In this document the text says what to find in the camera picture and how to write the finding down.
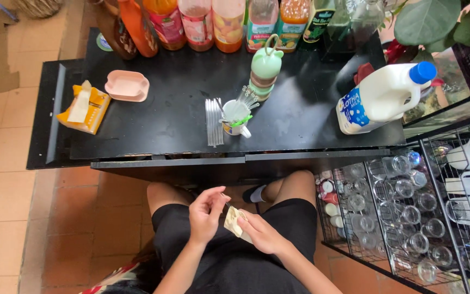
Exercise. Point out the person's left hand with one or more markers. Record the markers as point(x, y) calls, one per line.
point(202, 218)

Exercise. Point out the person's right hand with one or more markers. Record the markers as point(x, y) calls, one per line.
point(265, 237)

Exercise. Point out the thin dark stick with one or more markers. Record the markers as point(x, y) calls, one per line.
point(227, 203)

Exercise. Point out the beige paper packet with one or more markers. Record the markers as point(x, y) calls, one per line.
point(233, 223)

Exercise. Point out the person's black shorts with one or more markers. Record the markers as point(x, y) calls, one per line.
point(235, 261)

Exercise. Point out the person's left leg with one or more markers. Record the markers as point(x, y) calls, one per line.
point(165, 198)

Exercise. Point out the person's leg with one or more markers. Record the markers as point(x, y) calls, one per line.
point(294, 186)
point(165, 198)

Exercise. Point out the grey sock with black shoe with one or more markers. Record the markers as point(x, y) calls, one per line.
point(254, 193)

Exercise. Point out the person's right leg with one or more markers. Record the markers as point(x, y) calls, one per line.
point(294, 186)

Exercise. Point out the bundle of clear straws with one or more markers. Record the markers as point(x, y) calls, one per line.
point(213, 124)

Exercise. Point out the black wooden table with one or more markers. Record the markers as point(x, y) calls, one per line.
point(169, 122)

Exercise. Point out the red patterned garment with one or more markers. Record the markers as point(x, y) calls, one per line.
point(116, 279)

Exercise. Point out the white printed mug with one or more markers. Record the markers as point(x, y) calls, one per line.
point(235, 116)

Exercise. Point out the pink plastic dish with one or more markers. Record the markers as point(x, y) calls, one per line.
point(127, 85)

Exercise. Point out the yellow tissue packet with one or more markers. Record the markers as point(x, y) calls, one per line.
point(86, 110)

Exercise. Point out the green stacked container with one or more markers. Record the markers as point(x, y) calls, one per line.
point(264, 67)

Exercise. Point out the white milk jug blue cap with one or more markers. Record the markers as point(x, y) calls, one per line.
point(382, 96)

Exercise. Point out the row of colourful syrup bottles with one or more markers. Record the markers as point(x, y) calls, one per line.
point(198, 24)

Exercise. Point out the green white round lid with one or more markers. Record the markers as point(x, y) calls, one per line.
point(103, 43)

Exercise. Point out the clear glass bottle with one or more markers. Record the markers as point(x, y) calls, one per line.
point(357, 18)

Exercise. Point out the glass display case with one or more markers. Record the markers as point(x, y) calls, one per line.
point(451, 81)

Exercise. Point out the woven basket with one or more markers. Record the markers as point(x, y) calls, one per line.
point(39, 7)

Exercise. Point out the green leafy plant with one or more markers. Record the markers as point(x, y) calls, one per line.
point(431, 20)

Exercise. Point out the blue stick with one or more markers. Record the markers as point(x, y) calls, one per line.
point(5, 11)

